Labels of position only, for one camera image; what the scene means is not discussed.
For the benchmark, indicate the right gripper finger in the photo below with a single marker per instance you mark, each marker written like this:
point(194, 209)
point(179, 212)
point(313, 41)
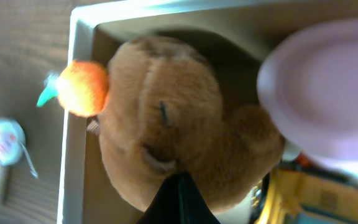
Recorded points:
point(178, 201)

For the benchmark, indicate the brown plush capybara toy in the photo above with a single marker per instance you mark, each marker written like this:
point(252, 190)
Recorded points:
point(158, 111)

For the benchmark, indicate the yellow grey toy truck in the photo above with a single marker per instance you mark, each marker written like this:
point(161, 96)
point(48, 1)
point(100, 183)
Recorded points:
point(290, 196)

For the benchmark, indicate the white pink plush duck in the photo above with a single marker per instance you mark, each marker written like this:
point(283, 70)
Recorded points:
point(309, 86)

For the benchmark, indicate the pig face rattle drum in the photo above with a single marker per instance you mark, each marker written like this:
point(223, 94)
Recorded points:
point(12, 148)

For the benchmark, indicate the white cardboard box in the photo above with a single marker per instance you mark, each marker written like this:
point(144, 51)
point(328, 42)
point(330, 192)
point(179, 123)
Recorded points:
point(234, 35)

